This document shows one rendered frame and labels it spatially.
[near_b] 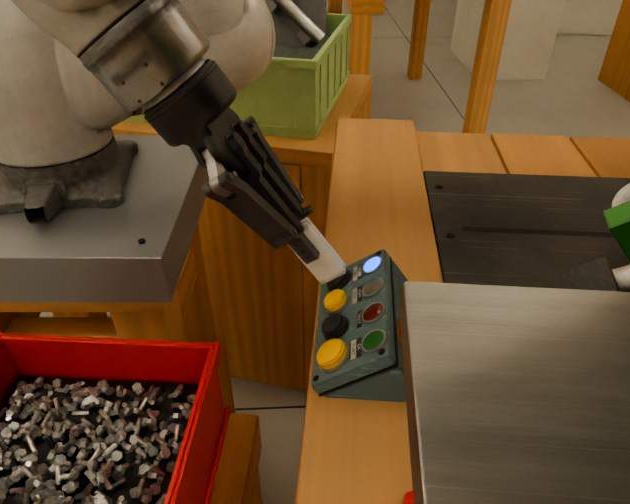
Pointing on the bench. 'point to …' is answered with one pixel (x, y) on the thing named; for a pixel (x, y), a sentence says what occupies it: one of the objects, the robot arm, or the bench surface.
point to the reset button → (335, 300)
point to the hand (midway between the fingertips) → (314, 251)
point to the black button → (333, 325)
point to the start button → (331, 353)
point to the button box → (358, 367)
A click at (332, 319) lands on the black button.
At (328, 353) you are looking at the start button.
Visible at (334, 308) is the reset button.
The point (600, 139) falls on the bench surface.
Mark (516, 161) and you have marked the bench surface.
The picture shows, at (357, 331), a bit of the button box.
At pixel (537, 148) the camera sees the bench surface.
